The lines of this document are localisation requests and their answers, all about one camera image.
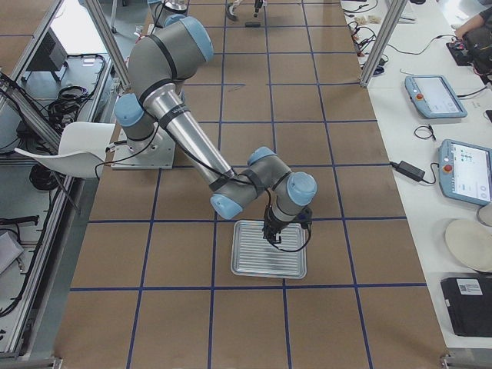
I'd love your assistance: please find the silver ribbed metal tray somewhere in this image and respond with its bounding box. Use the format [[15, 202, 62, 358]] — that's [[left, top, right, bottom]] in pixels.
[[231, 220, 308, 279]]

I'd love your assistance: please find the olive brake shoe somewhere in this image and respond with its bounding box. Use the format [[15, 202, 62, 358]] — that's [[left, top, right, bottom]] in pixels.
[[225, 2, 238, 22]]

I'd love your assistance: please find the black power adapter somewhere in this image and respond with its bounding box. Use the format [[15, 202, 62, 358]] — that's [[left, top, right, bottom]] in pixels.
[[390, 161, 425, 182]]

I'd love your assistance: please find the upper blue teach pendant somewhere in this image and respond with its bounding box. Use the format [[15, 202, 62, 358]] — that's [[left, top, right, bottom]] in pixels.
[[404, 75, 467, 119]]

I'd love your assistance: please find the blue teach pendant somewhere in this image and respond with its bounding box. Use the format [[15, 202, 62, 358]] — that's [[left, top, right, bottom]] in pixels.
[[404, 75, 467, 119], [438, 139, 491, 206]]

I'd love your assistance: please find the beige round plate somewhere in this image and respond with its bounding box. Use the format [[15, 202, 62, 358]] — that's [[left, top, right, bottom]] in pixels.
[[444, 219, 491, 273]]

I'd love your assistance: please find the lower blue teach pendant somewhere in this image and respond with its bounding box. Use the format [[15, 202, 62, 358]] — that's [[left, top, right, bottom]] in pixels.
[[438, 139, 491, 206]]

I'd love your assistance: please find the black laptop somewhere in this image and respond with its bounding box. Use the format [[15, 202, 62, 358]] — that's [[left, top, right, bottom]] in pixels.
[[440, 278, 491, 337]]

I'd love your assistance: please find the white plastic chair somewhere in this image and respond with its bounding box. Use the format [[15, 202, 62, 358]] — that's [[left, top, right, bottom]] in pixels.
[[15, 121, 115, 178]]

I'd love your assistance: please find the aluminium frame post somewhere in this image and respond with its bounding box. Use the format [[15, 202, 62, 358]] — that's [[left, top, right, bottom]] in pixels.
[[360, 0, 406, 88]]

